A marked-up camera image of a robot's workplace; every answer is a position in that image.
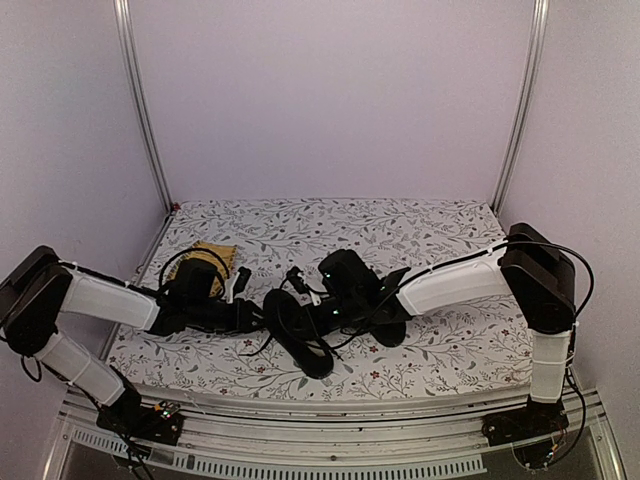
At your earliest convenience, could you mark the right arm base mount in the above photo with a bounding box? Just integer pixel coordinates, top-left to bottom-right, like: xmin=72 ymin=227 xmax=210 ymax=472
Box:
xmin=481 ymin=397 xmax=569 ymax=446

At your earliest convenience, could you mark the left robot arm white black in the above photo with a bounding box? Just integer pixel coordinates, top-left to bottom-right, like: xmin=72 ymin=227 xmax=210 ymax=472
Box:
xmin=1 ymin=245 xmax=264 ymax=434

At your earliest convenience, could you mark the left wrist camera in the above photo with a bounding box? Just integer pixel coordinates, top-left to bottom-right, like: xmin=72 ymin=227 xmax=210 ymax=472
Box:
xmin=224 ymin=267 xmax=252 ymax=304

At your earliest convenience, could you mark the black shoelace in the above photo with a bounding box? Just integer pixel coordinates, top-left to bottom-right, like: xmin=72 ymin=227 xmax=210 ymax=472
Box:
xmin=243 ymin=297 xmax=342 ymax=359

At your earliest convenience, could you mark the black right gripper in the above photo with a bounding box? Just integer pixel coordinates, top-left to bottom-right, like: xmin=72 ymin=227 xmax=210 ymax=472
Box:
xmin=286 ymin=291 xmax=365 ymax=341

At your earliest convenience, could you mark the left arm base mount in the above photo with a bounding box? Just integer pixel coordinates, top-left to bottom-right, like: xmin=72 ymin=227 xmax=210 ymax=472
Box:
xmin=96 ymin=400 xmax=185 ymax=446

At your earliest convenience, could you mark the right aluminium frame post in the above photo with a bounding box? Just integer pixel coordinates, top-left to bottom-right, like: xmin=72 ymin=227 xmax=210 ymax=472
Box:
xmin=491 ymin=0 xmax=550 ymax=216

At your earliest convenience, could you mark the floral tablecloth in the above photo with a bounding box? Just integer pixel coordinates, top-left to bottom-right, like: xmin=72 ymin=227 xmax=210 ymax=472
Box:
xmin=107 ymin=199 xmax=532 ymax=402

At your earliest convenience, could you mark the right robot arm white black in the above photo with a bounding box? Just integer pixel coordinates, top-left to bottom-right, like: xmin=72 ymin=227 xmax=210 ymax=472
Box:
xmin=300 ymin=223 xmax=579 ymax=436

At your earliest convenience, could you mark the left aluminium frame post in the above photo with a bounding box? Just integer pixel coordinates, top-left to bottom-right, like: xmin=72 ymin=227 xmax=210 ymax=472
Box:
xmin=113 ymin=0 xmax=174 ymax=213

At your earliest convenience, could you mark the red-soled shoe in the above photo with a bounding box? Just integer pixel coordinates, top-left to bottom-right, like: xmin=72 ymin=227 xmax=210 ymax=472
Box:
xmin=371 ymin=313 xmax=411 ymax=347

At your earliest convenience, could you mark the woven bamboo tray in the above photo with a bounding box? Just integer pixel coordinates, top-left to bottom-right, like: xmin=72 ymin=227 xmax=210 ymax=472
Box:
xmin=159 ymin=240 xmax=237 ymax=297

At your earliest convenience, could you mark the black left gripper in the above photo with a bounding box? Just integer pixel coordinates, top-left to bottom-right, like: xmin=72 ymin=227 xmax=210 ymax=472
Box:
xmin=187 ymin=297 xmax=274 ymax=337

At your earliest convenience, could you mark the front aluminium rail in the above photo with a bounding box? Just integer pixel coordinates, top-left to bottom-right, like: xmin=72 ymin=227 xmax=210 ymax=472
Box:
xmin=41 ymin=387 xmax=631 ymax=479

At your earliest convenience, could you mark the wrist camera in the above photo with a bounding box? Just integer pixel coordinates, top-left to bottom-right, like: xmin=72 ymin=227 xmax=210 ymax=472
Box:
xmin=285 ymin=266 xmax=322 ymax=306
xmin=224 ymin=267 xmax=252 ymax=304

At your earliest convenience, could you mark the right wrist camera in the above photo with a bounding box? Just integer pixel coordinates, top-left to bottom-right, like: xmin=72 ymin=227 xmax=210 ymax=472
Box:
xmin=285 ymin=266 xmax=322 ymax=306

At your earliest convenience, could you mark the aluminium frame post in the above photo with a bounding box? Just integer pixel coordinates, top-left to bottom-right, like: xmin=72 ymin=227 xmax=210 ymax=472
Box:
xmin=491 ymin=0 xmax=550 ymax=216
xmin=113 ymin=0 xmax=174 ymax=213

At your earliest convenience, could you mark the black shoe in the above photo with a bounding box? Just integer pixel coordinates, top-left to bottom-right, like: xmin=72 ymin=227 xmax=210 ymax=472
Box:
xmin=263 ymin=289 xmax=334 ymax=379

